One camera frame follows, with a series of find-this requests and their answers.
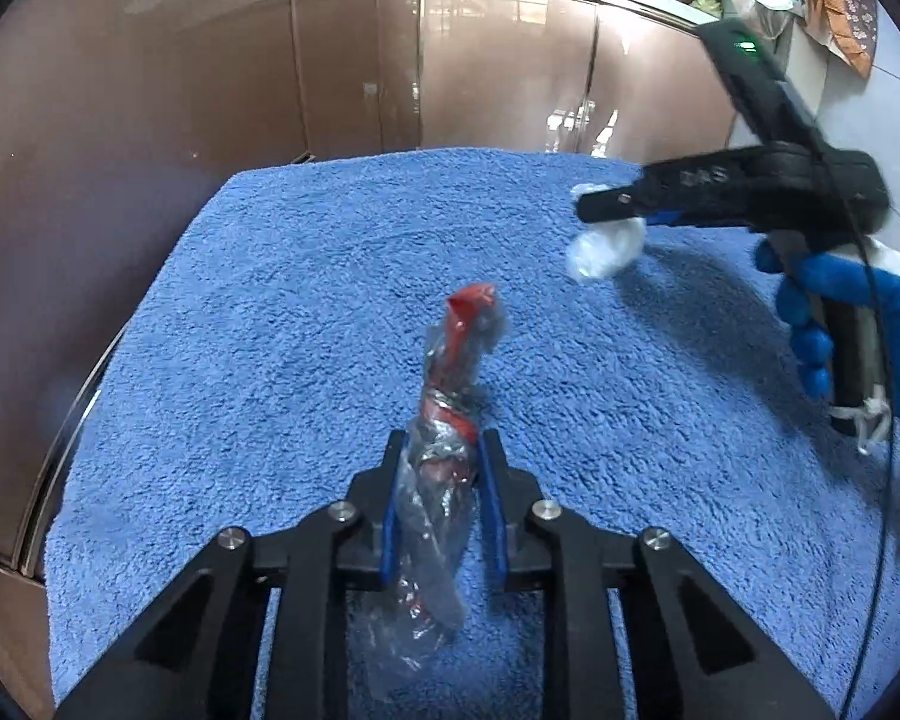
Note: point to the red clear plastic wrapper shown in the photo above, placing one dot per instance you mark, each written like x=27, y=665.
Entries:
x=450, y=405

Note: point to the orange patterned hanging cloth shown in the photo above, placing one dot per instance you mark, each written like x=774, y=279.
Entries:
x=840, y=0

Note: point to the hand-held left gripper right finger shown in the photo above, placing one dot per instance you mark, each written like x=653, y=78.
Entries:
x=492, y=514

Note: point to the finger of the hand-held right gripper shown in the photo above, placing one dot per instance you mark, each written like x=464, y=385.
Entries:
x=667, y=191

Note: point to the blue terry towel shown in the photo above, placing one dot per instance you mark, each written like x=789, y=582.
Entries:
x=270, y=360

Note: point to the white wrapper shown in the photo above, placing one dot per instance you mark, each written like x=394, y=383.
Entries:
x=604, y=251

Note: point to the white plastic bag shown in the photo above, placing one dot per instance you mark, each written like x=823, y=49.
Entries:
x=742, y=4

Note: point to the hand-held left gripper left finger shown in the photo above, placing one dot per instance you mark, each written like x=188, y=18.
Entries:
x=390, y=525

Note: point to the brown kitchen cabinet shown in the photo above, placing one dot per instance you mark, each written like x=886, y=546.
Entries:
x=195, y=90

